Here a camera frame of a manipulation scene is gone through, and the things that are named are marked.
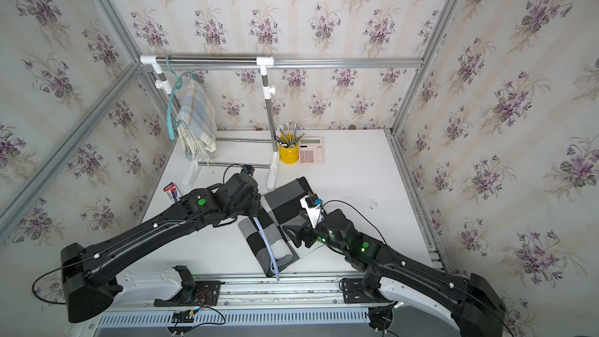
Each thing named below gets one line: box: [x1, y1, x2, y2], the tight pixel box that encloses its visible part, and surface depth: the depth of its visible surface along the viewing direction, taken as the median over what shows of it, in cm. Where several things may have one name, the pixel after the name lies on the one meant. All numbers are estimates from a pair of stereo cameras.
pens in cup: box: [272, 121, 305, 149], surface depth 106 cm
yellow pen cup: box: [279, 143, 299, 165], surface depth 106 cm
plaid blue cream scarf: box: [177, 78, 217, 164], surface depth 88 cm
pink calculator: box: [298, 136, 325, 166], surface depth 110 cm
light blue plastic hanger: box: [252, 216, 281, 282], surface depth 73 cm
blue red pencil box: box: [162, 180, 181, 203], surface depth 97 cm
